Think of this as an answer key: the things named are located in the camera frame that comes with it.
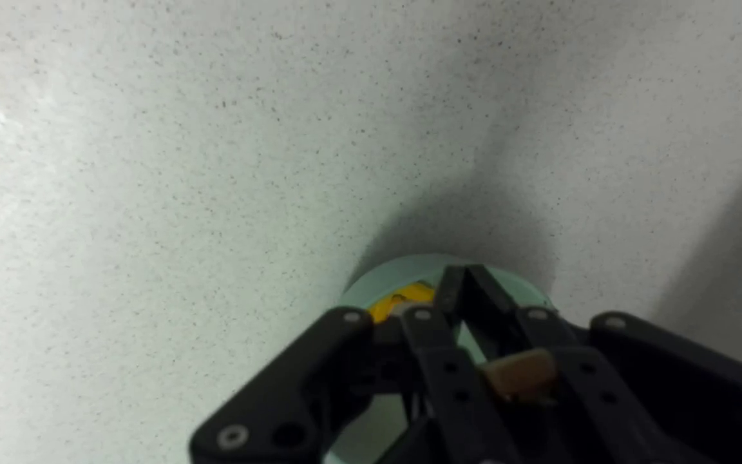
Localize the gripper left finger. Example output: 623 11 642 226
189 265 520 464

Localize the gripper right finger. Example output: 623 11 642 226
465 264 742 464

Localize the wooden spatula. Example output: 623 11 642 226
479 348 558 404

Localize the green bowl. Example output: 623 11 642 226
323 254 555 464

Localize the yellow food piece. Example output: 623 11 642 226
367 282 437 324

